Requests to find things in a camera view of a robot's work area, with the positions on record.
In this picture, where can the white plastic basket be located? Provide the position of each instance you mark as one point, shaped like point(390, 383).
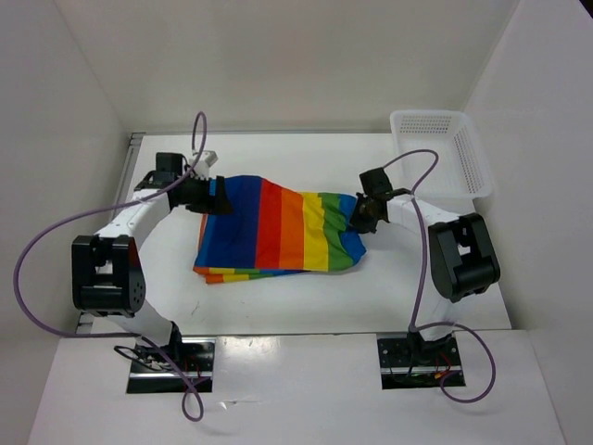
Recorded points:
point(462, 171)

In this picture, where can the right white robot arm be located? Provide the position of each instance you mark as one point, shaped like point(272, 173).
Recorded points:
point(458, 260)

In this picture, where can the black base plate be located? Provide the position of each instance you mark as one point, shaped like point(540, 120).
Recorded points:
point(151, 374)
point(407, 361)

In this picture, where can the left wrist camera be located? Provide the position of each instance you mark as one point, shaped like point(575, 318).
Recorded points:
point(167, 162)

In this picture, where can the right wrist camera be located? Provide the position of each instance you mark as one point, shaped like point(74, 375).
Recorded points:
point(375, 182)

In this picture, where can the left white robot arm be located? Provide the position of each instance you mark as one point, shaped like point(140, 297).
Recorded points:
point(106, 271)

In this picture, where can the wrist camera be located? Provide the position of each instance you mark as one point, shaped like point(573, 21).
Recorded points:
point(375, 182)
point(167, 162)

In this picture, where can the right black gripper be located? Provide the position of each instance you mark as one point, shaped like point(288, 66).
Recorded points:
point(357, 222)

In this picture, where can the rainbow striped shorts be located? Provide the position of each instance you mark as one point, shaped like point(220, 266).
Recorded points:
point(274, 231)

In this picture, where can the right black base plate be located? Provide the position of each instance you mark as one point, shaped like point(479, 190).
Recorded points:
point(407, 361)

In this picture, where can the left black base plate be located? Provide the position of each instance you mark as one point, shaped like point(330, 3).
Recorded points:
point(151, 374)

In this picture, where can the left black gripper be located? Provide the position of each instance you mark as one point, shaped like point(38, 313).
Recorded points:
point(220, 203)

